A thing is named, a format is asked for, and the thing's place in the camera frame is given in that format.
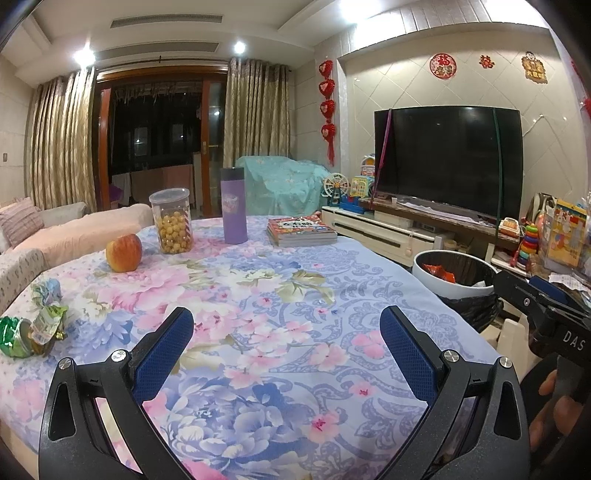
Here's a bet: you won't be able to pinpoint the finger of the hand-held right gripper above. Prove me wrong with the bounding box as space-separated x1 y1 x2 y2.
529 275 591 319
493 270 555 320

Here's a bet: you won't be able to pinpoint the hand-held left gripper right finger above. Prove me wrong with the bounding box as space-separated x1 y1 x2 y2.
379 305 532 480

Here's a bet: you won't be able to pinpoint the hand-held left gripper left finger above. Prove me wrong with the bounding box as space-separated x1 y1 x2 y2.
38 306 195 480

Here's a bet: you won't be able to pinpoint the white bin with black bag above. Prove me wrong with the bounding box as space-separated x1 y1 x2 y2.
412 249 504 334

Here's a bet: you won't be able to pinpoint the red snack wrapper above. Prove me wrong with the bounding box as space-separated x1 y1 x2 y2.
422 264 457 283

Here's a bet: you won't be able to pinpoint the green snack wrapper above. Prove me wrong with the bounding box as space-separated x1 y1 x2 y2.
0 307 70 360

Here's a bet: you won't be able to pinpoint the person's right hand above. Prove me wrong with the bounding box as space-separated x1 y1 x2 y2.
527 369 591 455

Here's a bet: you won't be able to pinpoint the loose white papers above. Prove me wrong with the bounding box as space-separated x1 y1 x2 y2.
549 271 591 291

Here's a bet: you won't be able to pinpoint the colourful picture box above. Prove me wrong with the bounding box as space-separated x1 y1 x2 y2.
542 198 590 269

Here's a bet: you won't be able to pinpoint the red apple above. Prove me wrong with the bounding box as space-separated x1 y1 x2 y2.
105 233 143 273

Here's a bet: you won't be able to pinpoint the floral tablecloth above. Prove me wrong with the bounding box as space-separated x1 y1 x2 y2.
0 215 505 480

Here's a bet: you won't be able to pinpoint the clear jar of snack balls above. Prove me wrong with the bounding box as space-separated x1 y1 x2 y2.
148 188 194 255

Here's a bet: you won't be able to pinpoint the crumpled pale blue wrapper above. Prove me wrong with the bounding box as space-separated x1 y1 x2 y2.
31 278 64 308

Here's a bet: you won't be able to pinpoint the white television stand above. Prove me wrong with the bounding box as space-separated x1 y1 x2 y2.
321 198 522 278

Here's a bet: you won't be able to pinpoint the light fabric sofa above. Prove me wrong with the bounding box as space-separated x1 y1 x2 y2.
0 198 153 315

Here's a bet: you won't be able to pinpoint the black flat television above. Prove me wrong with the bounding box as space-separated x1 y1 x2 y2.
373 105 525 222

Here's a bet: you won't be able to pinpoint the purple drinking bottle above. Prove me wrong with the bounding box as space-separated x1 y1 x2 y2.
220 167 249 245

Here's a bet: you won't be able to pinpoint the stack of red cover books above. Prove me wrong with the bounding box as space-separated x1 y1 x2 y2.
266 216 339 248

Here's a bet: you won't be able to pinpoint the colourful toy box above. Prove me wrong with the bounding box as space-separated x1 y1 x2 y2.
348 175 375 200

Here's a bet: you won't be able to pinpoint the toy ferris wheel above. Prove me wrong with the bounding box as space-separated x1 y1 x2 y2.
322 173 348 208

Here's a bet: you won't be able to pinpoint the pink striped pillow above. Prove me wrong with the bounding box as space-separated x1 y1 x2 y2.
0 197 45 250

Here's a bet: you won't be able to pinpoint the teal cloth cover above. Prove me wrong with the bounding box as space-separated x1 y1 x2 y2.
235 154 333 217

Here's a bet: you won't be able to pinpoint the wooden glass sliding door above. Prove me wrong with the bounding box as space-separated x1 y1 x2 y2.
95 67 229 209

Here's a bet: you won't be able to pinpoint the round red paper cutting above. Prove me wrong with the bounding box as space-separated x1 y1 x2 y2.
429 53 456 79

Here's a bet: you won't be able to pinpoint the ceiling air vent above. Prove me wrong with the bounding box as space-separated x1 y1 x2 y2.
110 15 223 32

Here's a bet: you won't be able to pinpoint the rainbow stacking ring toy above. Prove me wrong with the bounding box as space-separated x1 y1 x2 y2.
513 223 539 271

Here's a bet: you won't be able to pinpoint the green strap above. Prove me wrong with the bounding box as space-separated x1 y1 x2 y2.
491 108 503 241

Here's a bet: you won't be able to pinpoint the red tasselled wall decoration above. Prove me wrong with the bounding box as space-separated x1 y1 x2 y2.
570 60 591 114

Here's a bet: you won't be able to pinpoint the figure paper wall decoration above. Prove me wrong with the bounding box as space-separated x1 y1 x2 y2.
522 51 549 85

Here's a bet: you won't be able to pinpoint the red hanging ornament string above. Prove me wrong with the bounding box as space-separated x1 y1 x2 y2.
318 59 338 167

